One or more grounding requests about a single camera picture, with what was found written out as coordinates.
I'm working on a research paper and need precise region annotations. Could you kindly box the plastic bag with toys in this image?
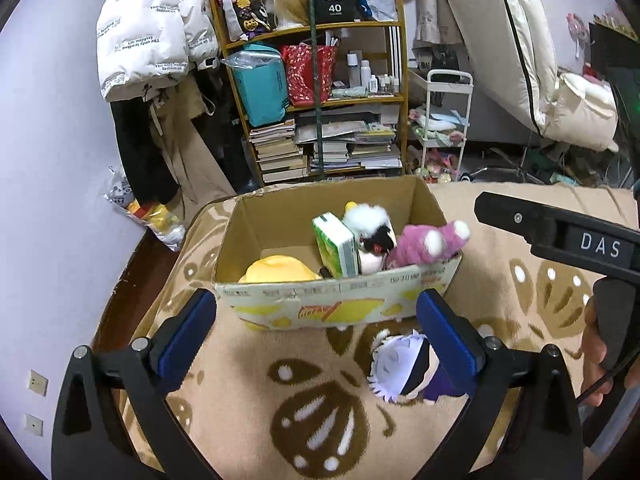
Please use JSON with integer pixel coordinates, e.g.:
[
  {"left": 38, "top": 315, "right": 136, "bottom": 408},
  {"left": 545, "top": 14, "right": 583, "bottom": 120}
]
[{"left": 102, "top": 165, "right": 186, "bottom": 251}]

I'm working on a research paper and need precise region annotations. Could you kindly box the pink desk fan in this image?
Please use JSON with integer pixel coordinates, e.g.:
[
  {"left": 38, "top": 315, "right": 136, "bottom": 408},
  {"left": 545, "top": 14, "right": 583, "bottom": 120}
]
[{"left": 566, "top": 12, "right": 590, "bottom": 63}]

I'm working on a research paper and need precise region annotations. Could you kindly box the person's right hand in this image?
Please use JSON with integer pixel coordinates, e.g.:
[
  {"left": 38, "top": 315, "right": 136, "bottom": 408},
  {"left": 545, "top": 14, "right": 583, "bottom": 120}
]
[{"left": 580, "top": 285, "right": 627, "bottom": 408}]

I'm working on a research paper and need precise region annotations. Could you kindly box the blond wig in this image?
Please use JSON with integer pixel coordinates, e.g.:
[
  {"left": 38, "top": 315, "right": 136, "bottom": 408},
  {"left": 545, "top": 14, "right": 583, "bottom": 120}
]
[{"left": 257, "top": 0, "right": 313, "bottom": 28}]

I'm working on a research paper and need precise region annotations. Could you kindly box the pile of magazines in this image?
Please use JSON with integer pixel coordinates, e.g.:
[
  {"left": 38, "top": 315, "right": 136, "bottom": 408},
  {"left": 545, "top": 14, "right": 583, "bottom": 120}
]
[{"left": 295, "top": 120, "right": 403, "bottom": 173}]

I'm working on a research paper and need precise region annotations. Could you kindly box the group of cosmetic bottles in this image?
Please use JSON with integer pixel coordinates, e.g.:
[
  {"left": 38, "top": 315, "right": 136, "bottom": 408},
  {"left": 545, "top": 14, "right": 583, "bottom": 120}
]
[{"left": 347, "top": 51, "right": 401, "bottom": 96}]

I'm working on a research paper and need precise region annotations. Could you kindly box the wooden shelf rack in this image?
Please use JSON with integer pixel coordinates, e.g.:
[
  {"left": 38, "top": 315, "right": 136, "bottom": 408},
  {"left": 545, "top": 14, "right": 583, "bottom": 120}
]
[{"left": 209, "top": 0, "right": 408, "bottom": 186}]

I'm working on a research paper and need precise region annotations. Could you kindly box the yellow plush toy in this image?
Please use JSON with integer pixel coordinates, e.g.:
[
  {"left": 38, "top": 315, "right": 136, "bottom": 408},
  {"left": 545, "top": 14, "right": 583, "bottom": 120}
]
[{"left": 237, "top": 255, "right": 323, "bottom": 283}]

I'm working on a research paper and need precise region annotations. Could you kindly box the black monitor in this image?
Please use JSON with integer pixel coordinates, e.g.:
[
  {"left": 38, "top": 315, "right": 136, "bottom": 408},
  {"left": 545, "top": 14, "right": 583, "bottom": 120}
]
[{"left": 587, "top": 22, "right": 640, "bottom": 111}]

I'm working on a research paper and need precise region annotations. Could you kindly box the pink plush toy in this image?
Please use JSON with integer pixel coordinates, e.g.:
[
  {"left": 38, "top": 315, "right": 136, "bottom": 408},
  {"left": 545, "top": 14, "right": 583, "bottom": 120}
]
[{"left": 385, "top": 219, "right": 472, "bottom": 268}]

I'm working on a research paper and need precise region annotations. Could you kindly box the white-haired blindfolded plush doll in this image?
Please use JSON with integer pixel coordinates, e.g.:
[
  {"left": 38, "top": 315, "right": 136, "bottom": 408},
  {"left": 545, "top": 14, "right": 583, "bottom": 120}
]
[{"left": 367, "top": 329, "right": 481, "bottom": 406}]

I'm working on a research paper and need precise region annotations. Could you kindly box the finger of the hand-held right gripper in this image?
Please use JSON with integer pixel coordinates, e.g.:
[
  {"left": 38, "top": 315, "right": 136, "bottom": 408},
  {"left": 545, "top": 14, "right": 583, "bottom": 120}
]
[{"left": 474, "top": 191, "right": 538, "bottom": 248}]

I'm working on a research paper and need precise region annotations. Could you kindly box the black pink patterned bag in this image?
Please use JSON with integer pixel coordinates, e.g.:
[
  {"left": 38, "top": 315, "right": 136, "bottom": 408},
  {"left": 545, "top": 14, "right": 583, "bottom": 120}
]
[{"left": 212, "top": 0, "right": 273, "bottom": 41}]

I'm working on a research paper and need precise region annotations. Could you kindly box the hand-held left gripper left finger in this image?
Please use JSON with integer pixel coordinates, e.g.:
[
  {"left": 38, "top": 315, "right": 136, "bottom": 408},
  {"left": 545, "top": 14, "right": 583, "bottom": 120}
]
[{"left": 51, "top": 288, "right": 221, "bottom": 480}]

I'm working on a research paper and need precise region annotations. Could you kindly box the green pole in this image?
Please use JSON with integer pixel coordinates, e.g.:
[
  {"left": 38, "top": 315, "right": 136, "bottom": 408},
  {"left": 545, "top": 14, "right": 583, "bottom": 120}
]
[{"left": 307, "top": 0, "right": 326, "bottom": 176}]

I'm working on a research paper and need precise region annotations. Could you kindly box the beige printed blanket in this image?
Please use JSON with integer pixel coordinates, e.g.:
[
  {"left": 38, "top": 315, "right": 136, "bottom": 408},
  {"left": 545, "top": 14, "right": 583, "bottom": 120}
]
[{"left": 92, "top": 180, "right": 640, "bottom": 480}]

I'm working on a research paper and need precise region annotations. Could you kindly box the black box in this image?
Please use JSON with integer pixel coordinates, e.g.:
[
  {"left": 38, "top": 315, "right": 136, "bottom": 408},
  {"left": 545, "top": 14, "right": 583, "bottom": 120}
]
[{"left": 312, "top": 0, "right": 358, "bottom": 23}]

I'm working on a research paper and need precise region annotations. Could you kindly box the stack of books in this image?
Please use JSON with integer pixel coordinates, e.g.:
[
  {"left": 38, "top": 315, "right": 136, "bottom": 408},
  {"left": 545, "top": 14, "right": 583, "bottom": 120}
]
[{"left": 249, "top": 119, "right": 308, "bottom": 183}]

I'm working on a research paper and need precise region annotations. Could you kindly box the white puffer jacket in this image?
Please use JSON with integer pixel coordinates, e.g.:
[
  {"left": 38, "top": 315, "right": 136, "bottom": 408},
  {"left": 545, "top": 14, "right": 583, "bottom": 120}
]
[{"left": 96, "top": 0, "right": 221, "bottom": 102}]

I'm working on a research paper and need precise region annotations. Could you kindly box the printed cardboard box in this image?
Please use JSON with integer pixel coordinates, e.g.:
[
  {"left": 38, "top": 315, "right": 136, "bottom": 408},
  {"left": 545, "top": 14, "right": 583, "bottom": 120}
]
[{"left": 214, "top": 175, "right": 463, "bottom": 333}]

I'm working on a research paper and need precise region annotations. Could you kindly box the red gift bag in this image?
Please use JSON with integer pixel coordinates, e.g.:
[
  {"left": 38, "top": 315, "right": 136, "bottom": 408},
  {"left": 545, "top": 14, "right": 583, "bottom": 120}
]
[{"left": 280, "top": 44, "right": 338, "bottom": 107}]

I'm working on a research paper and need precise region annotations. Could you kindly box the black hanging garment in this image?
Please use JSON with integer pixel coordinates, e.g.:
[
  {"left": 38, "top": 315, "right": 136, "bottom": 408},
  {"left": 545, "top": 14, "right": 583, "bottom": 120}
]
[{"left": 110, "top": 95, "right": 181, "bottom": 206}]

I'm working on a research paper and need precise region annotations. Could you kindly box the beige hanging garment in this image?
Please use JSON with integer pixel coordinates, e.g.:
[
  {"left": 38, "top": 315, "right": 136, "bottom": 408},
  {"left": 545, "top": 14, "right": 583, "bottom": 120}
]
[{"left": 150, "top": 77, "right": 236, "bottom": 211}]

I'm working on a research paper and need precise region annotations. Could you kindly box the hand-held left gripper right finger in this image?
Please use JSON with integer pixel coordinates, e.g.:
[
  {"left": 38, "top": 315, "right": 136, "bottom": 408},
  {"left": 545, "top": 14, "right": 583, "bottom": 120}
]
[{"left": 416, "top": 289, "right": 585, "bottom": 480}]

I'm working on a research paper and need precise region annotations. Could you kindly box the white utility cart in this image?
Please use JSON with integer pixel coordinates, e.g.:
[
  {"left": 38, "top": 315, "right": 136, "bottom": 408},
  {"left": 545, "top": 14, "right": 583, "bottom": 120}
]
[{"left": 407, "top": 70, "right": 473, "bottom": 181}]

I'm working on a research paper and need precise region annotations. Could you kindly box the white fluffy plush toy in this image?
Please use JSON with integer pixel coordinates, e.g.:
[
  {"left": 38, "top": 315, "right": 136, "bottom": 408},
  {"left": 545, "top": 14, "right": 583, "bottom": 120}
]
[{"left": 342, "top": 201, "right": 398, "bottom": 275}]

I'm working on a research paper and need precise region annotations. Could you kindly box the teal bag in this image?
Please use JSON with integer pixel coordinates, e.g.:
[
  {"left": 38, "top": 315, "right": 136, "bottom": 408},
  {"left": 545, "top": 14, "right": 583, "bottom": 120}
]
[{"left": 232, "top": 44, "right": 290, "bottom": 128}]

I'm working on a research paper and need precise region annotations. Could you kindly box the black cable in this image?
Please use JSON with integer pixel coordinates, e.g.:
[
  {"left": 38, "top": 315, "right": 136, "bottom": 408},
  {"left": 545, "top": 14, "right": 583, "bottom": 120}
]
[{"left": 575, "top": 366, "right": 626, "bottom": 403}]

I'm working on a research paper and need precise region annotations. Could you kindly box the green white carton box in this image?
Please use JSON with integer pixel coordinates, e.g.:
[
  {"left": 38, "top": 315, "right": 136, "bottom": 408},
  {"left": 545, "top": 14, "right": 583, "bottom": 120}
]
[{"left": 312, "top": 212, "right": 362, "bottom": 278}]

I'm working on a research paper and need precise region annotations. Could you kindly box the white padded chair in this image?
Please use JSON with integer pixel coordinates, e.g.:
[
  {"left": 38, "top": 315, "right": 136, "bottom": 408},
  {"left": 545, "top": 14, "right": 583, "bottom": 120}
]
[{"left": 432, "top": 0, "right": 621, "bottom": 181}]

